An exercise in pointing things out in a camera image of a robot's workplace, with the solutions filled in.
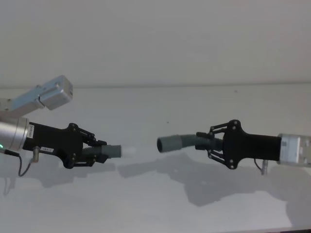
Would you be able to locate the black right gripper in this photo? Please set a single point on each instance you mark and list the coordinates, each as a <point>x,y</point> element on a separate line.
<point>252,146</point>

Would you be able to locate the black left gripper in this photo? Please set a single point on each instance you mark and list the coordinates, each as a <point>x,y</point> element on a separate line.
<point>51,140</point>

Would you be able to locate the white table cloth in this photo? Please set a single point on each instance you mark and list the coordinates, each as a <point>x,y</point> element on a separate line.
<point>155,199</point>

